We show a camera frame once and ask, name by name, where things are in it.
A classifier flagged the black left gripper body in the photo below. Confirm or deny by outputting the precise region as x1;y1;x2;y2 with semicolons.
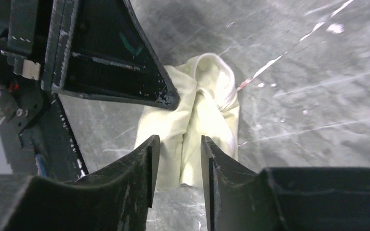
0;0;57;134

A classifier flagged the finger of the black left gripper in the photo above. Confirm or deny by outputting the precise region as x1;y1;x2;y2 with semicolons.
41;0;180;110

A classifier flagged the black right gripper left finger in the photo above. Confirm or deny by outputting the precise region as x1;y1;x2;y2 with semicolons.
0;135;160;231

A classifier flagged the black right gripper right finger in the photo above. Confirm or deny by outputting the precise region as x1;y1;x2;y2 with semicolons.
201;136;370;231

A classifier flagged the cream cloth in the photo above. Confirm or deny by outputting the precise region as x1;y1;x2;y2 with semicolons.
135;53;240;191

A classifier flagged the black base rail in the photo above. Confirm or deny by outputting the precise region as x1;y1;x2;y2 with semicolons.
0;95;89;183

